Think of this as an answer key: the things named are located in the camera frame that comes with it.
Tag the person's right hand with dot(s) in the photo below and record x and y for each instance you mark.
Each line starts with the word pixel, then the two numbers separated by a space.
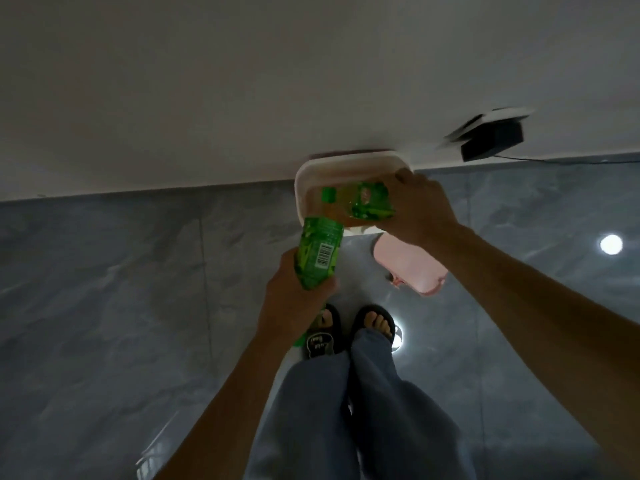
pixel 425 214

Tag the person's left hand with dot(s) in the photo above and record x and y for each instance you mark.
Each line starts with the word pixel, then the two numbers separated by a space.
pixel 287 304

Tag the person's left thumb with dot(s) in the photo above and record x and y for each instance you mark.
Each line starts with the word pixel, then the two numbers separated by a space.
pixel 327 289

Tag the person's right fingers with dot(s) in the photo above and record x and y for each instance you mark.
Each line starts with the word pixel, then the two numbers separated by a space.
pixel 405 180

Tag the green label drink bottle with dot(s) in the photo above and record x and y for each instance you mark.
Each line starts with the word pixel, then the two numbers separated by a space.
pixel 320 252

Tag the green cap drink bottle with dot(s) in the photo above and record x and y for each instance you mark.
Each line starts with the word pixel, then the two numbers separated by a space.
pixel 362 202

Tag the person's left forearm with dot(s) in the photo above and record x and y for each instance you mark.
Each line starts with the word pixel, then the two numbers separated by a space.
pixel 235 409

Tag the person's right forearm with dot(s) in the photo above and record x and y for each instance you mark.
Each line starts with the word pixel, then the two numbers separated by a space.
pixel 540 324

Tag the black slipper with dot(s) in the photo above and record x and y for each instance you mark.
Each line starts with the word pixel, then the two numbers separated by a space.
pixel 372 312
pixel 322 342

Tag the pink container lid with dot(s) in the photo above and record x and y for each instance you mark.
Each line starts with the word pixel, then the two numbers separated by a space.
pixel 412 267

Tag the white plastic container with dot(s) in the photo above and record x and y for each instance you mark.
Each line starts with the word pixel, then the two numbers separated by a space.
pixel 312 182

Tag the black power adapter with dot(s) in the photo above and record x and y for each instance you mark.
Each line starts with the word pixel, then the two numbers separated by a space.
pixel 492 139

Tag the person's left leg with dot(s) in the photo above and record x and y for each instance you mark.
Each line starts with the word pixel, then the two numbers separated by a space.
pixel 305 419

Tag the person's leg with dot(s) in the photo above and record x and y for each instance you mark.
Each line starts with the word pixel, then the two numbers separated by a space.
pixel 400 409
pixel 305 419

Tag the person's right leg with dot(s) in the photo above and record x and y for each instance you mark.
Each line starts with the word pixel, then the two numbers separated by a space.
pixel 400 409

